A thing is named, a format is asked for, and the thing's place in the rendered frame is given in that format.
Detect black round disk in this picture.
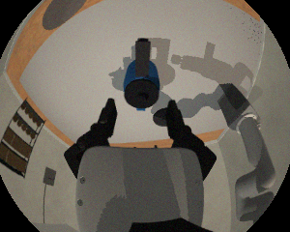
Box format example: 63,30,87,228
153,108,166,127

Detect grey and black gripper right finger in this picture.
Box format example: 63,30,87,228
165,100,217,181

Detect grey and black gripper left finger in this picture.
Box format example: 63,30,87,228
64,98,117,179

